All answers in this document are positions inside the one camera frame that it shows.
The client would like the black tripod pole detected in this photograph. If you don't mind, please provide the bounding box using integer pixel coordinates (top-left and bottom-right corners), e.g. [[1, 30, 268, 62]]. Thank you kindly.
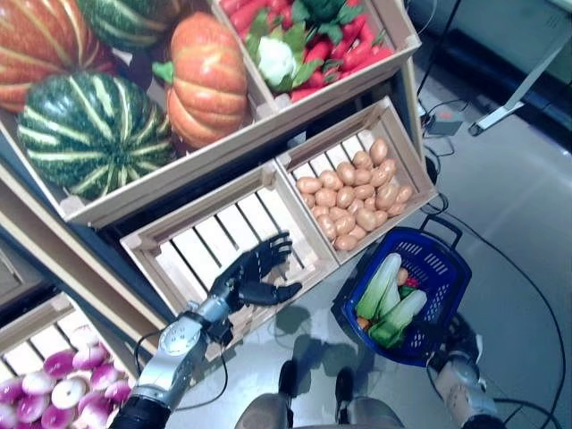
[[417, 0, 464, 113]]

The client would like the silver robot leg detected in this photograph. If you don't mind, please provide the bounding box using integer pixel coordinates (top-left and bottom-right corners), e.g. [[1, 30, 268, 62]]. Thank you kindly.
[[346, 396, 406, 429], [234, 392, 294, 429]]

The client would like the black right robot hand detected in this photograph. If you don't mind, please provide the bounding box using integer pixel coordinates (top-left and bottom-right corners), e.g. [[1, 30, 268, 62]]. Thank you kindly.
[[446, 312, 487, 364]]

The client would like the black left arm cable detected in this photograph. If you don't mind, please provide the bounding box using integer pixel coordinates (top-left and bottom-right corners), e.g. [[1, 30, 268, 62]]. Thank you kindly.
[[133, 330, 229, 412]]

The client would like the large green striped pumpkin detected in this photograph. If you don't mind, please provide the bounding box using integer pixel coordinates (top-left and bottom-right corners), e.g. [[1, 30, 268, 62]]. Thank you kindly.
[[16, 71, 175, 202]]

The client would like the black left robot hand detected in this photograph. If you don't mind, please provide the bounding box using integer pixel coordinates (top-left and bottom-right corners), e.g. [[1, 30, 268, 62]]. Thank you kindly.
[[208, 230, 304, 314]]

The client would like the silver right robot leg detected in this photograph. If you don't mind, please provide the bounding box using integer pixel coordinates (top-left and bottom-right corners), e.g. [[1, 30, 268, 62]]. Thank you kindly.
[[346, 396, 406, 429]]

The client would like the napa cabbage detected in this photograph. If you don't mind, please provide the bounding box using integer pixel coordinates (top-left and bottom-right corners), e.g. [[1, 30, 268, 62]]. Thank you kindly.
[[366, 289, 429, 349], [355, 252, 403, 319], [377, 279, 403, 321]]

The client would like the black left robot foot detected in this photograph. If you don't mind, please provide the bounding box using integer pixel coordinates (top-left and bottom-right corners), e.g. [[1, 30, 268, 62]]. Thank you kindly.
[[277, 359, 299, 399]]

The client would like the black robot foot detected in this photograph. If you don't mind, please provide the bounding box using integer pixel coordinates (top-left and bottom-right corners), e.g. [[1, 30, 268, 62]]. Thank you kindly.
[[333, 366, 357, 424], [277, 359, 299, 399]]

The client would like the long black floor cable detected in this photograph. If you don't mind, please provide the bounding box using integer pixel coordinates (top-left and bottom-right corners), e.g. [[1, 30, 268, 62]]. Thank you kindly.
[[419, 214, 565, 429]]

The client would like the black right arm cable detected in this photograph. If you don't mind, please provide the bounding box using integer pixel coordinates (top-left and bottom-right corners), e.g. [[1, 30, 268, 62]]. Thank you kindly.
[[491, 397, 559, 429]]

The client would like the silver left robot leg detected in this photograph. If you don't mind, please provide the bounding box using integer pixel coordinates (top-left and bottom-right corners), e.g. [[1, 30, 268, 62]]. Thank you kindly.
[[234, 392, 294, 429]]

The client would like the small orange pumpkin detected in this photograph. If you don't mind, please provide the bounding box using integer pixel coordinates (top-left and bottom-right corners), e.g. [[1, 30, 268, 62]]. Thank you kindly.
[[152, 12, 251, 151]]

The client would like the grey power box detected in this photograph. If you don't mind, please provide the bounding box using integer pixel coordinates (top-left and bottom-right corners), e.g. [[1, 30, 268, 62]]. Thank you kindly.
[[424, 109, 466, 138]]

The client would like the blue plastic shopping basket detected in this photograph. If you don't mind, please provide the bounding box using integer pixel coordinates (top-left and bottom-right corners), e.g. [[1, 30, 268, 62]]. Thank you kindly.
[[331, 214, 474, 368]]

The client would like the white cauliflower with leaves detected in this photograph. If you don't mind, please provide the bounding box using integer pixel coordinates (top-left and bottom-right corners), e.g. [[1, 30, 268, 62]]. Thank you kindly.
[[244, 20, 325, 94]]

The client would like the dark green broccoli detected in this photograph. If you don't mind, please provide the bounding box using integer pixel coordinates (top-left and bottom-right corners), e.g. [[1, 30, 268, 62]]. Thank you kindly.
[[290, 0, 366, 46]]

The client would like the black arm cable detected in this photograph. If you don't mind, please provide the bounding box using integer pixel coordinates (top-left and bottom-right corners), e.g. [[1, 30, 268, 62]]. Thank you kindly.
[[491, 397, 559, 429], [133, 330, 229, 412]]

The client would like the purple white turnip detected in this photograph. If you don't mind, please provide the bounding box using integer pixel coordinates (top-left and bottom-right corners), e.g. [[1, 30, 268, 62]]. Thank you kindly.
[[21, 370, 55, 397], [71, 325, 100, 348], [71, 346, 108, 370], [15, 393, 49, 424], [105, 379, 133, 403], [76, 391, 111, 415], [43, 350, 77, 379], [0, 401, 18, 429], [0, 378, 23, 403], [90, 364, 118, 390], [51, 379, 88, 408], [39, 404, 75, 429]]

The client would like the white desk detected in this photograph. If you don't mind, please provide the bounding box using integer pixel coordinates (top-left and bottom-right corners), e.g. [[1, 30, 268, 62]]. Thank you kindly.
[[467, 0, 572, 138]]

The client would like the large orange pumpkin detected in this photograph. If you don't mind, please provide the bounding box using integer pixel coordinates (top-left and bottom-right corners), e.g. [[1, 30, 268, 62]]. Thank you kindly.
[[0, 0, 118, 113]]

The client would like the black right robot foot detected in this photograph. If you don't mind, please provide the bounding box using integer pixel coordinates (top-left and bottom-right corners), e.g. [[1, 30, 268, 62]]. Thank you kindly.
[[333, 366, 357, 424]]

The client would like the wooden display shelf frame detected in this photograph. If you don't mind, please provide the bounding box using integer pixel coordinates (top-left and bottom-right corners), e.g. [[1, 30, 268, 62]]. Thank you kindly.
[[0, 0, 442, 429]]

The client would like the large wooden crate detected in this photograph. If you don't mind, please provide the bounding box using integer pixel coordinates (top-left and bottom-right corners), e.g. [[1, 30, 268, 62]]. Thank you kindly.
[[0, 0, 269, 229]]

